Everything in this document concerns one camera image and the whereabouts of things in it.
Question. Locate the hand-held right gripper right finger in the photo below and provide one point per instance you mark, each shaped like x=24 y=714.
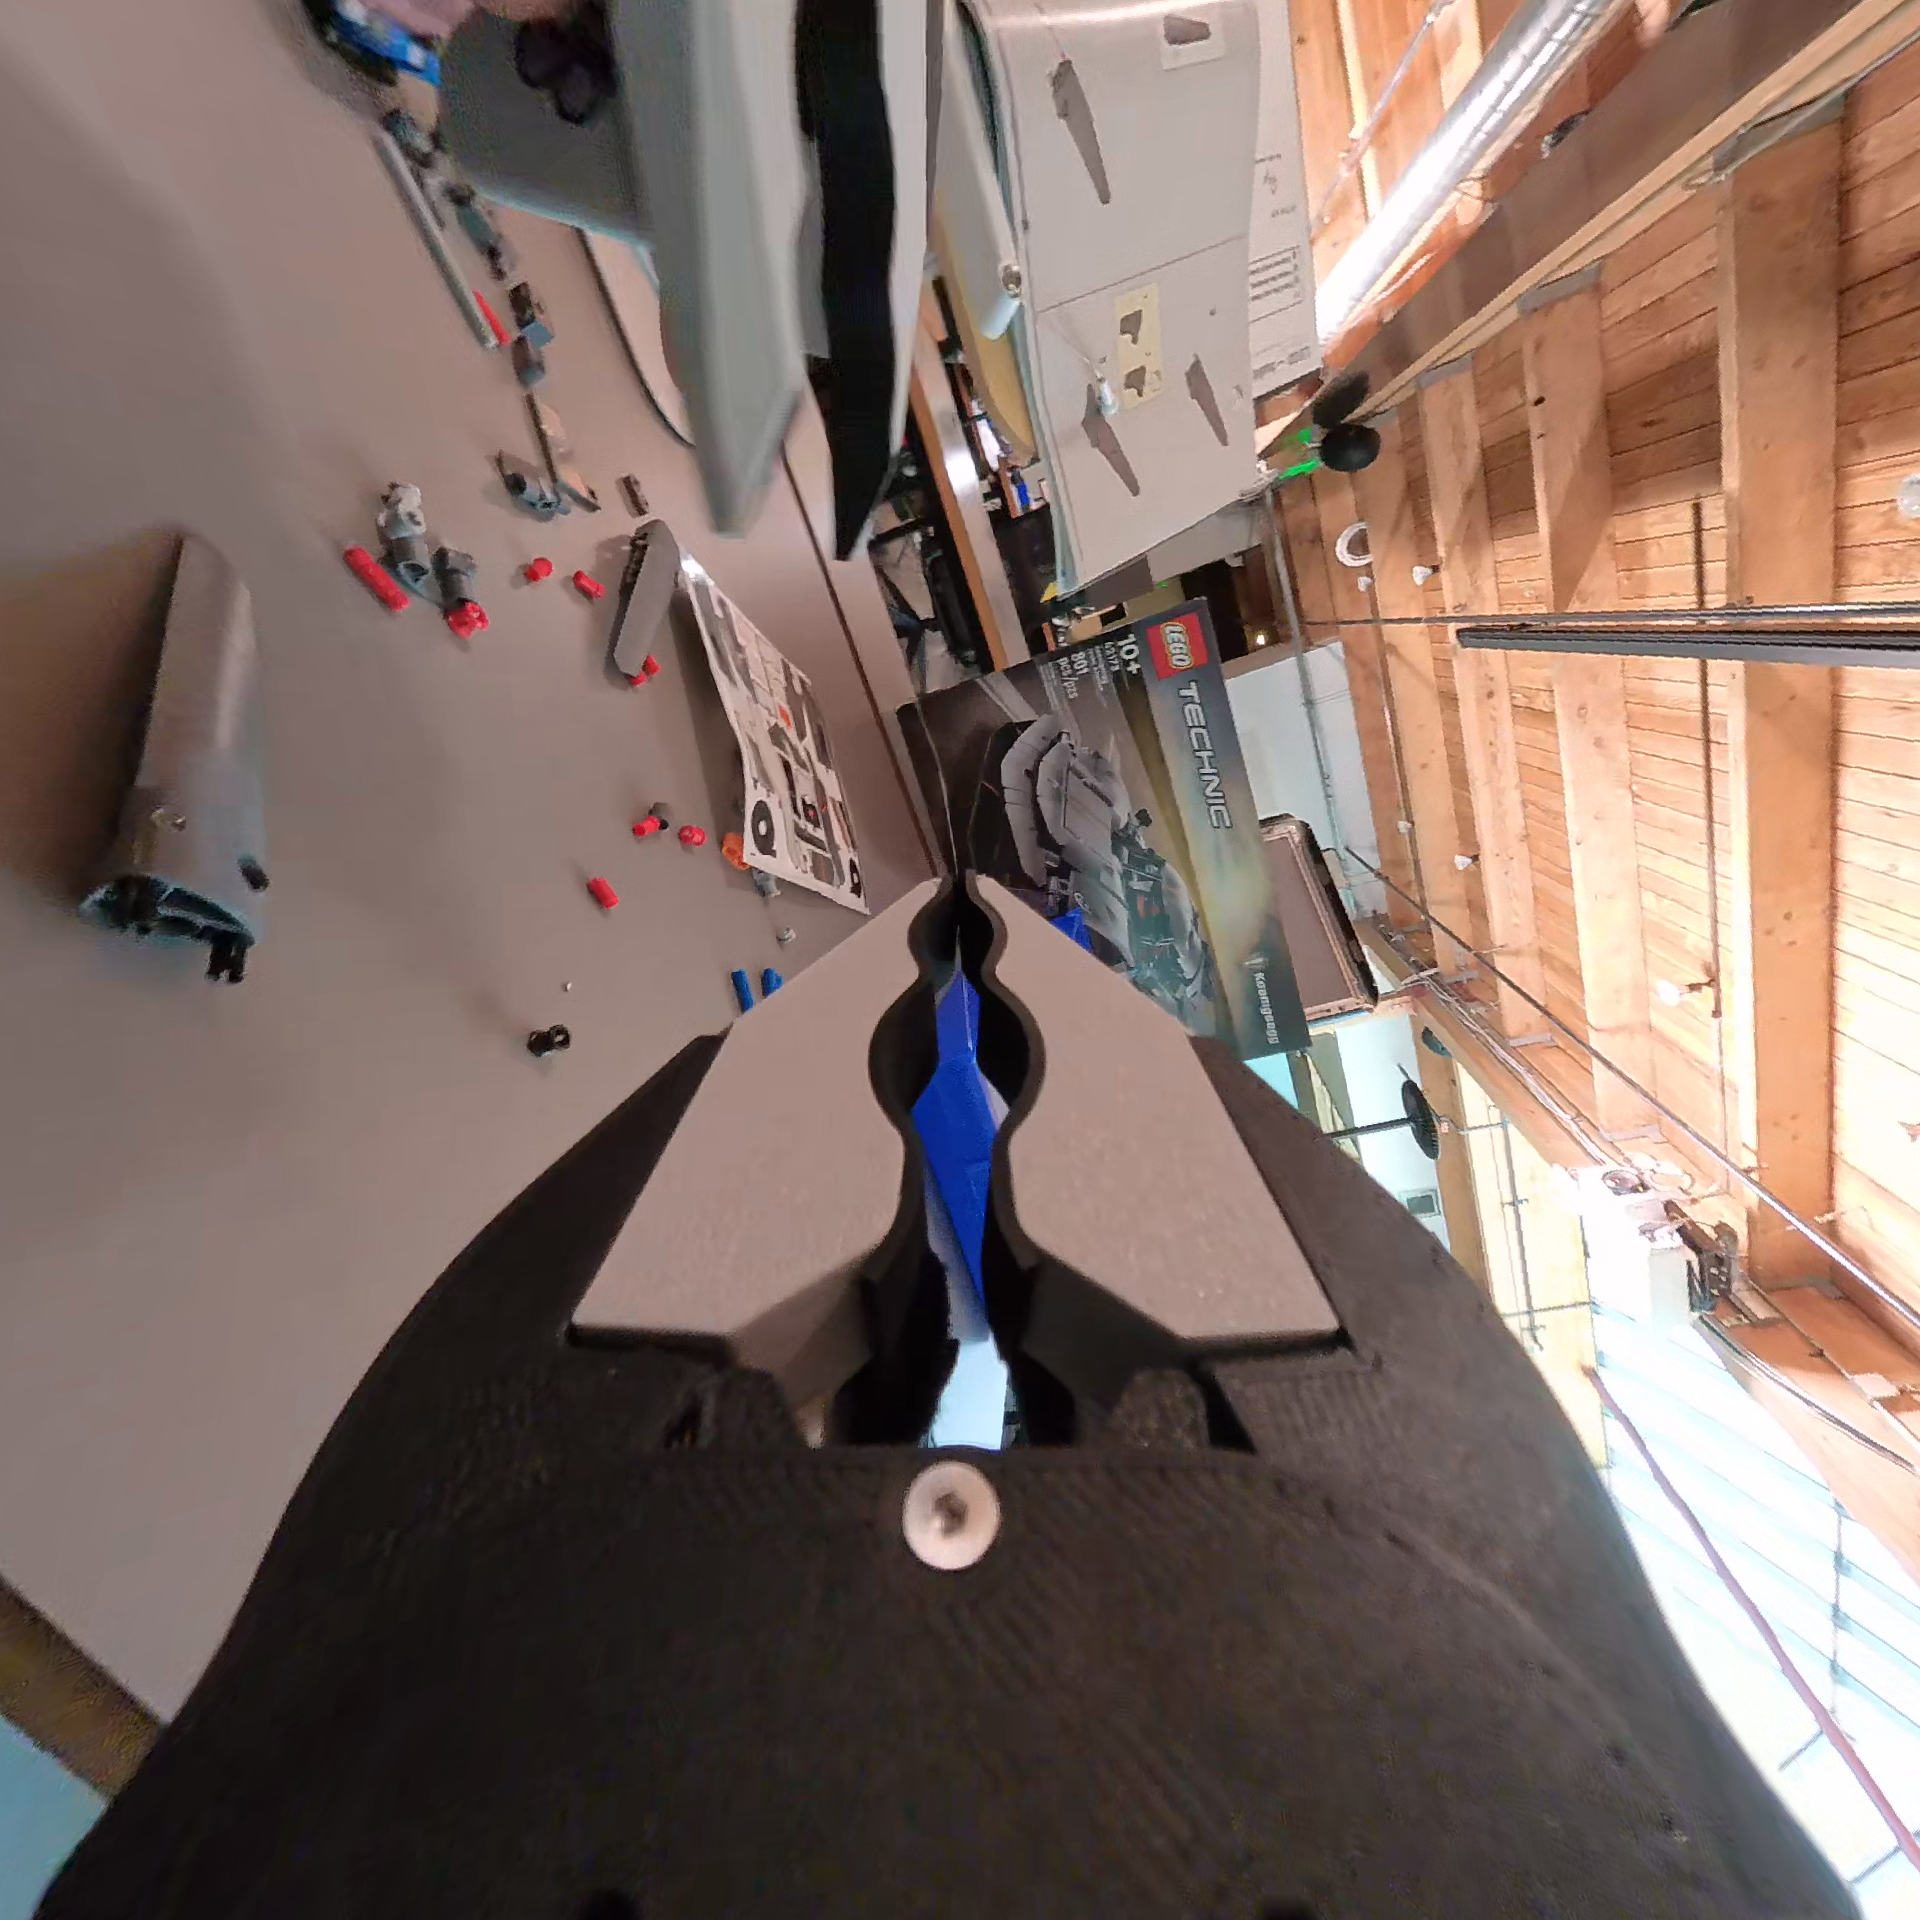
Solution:
x=1171 y=1201

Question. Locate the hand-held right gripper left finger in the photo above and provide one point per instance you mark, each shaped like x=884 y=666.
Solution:
x=735 y=1185

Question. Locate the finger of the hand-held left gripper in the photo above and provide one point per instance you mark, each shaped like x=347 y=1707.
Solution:
x=915 y=119
x=720 y=225

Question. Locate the lego sticker sheet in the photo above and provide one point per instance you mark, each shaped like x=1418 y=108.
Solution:
x=779 y=750

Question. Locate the dark grey lego wedge panel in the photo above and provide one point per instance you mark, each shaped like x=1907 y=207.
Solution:
x=195 y=720

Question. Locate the grey lego axle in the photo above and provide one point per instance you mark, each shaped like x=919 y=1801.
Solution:
x=434 y=240

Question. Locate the blue and black lego assembly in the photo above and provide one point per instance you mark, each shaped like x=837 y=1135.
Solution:
x=376 y=36

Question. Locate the lego instruction booklet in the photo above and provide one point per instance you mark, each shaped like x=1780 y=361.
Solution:
x=1140 y=180

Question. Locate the lego set box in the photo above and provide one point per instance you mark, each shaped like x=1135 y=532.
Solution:
x=1108 y=839

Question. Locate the grey lego panel with holes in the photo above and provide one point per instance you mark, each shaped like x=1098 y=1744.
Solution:
x=644 y=592

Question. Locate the white book stand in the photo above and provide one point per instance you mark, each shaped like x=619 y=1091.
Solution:
x=644 y=359

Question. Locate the cluster of dark grey connectors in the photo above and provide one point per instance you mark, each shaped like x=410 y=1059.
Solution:
x=528 y=363

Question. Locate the blue plastic bin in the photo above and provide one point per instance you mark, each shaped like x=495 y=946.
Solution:
x=953 y=1124

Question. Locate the black floor lamp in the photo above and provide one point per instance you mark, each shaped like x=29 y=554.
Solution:
x=1420 y=1118

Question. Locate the cluster of light grey connectors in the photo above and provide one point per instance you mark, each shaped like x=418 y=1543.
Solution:
x=767 y=884

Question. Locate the dark grey piece with blue pin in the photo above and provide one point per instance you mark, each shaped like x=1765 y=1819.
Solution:
x=524 y=482

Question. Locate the desk with wooden edge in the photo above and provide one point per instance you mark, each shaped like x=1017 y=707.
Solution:
x=949 y=481

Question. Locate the white ceiling projector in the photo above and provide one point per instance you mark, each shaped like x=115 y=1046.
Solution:
x=1634 y=1243

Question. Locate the dark wall screen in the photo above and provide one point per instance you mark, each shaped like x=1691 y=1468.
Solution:
x=1313 y=914

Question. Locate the silver ventilation duct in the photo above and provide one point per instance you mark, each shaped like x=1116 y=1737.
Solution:
x=1440 y=164

